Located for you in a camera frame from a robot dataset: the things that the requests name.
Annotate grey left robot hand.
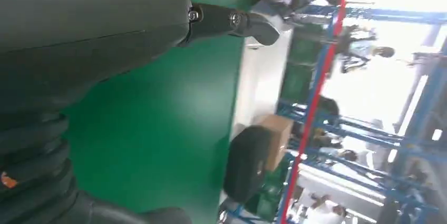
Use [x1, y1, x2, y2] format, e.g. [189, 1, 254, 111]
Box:
[0, 0, 281, 224]

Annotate green table mat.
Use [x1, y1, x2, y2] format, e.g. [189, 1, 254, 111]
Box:
[62, 0, 261, 224]

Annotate black bag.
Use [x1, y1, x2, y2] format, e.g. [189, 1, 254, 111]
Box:
[223, 125, 274, 205]

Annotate green plastic crate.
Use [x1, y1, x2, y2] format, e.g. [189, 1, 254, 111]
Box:
[279, 37, 327, 106]
[244, 164, 294, 223]

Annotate brown cardboard box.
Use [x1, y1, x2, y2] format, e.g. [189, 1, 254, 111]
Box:
[256, 114, 294, 172]

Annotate red barrier tape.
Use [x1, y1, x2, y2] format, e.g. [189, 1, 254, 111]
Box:
[279, 0, 353, 224]

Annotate person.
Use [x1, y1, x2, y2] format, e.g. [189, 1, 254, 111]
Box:
[312, 96, 341, 148]
[336, 26, 396, 74]
[302, 194, 348, 224]

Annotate ceiling light strip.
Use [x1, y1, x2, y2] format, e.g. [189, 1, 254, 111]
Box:
[386, 74, 430, 164]

